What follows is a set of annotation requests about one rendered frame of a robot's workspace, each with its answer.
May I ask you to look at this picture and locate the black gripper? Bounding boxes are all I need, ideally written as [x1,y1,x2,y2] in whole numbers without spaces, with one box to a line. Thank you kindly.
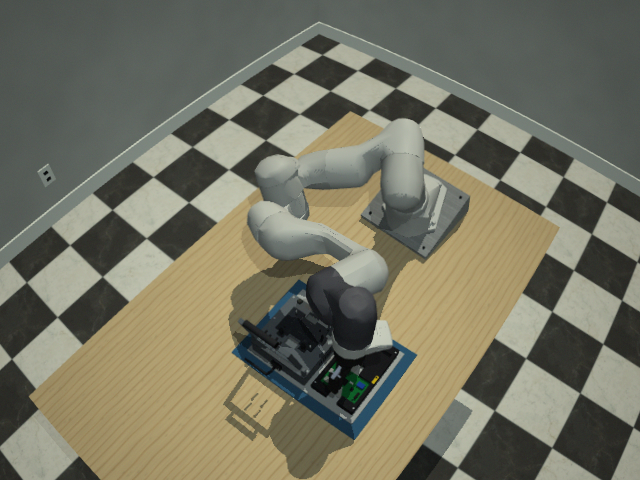
[327,351,366,398]

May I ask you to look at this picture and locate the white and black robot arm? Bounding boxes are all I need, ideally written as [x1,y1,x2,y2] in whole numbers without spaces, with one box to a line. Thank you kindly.
[247,118,447,360]

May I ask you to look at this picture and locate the green circuit board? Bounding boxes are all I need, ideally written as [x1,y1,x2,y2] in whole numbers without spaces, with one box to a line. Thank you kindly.
[321,361,370,404]

